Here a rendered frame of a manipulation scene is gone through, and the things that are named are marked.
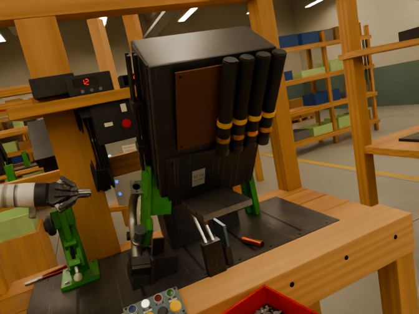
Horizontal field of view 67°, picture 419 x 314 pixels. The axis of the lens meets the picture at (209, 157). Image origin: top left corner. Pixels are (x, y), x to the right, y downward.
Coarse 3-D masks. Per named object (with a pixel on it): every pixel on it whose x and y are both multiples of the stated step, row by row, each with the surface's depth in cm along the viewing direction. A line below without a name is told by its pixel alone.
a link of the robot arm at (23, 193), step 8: (16, 184) 94; (24, 184) 94; (32, 184) 95; (16, 192) 92; (24, 192) 93; (32, 192) 93; (16, 200) 92; (24, 200) 93; (32, 200) 93; (32, 208) 98; (32, 216) 98
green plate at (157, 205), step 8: (144, 176) 104; (152, 176) 100; (144, 184) 104; (152, 184) 101; (144, 192) 104; (152, 192) 101; (144, 200) 104; (152, 200) 101; (160, 200) 102; (144, 208) 104; (152, 208) 101; (160, 208) 102; (168, 208) 103; (144, 216) 104; (144, 224) 104
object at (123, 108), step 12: (96, 108) 116; (108, 108) 118; (120, 108) 119; (96, 120) 116; (108, 120) 118; (120, 120) 120; (132, 120) 121; (96, 132) 117; (108, 132) 118; (120, 132) 120; (132, 132) 122
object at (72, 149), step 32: (256, 0) 148; (32, 32) 115; (256, 32) 155; (32, 64) 116; (64, 64) 120; (64, 96) 121; (64, 128) 122; (288, 128) 162; (64, 160) 123; (288, 160) 164; (96, 192) 129; (96, 224) 130; (0, 256) 124; (96, 256) 131; (0, 288) 119
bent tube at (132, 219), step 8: (136, 184) 108; (136, 192) 105; (136, 200) 111; (128, 208) 113; (136, 208) 113; (128, 216) 113; (136, 216) 113; (128, 224) 112; (136, 224) 112; (136, 248) 105; (136, 256) 103
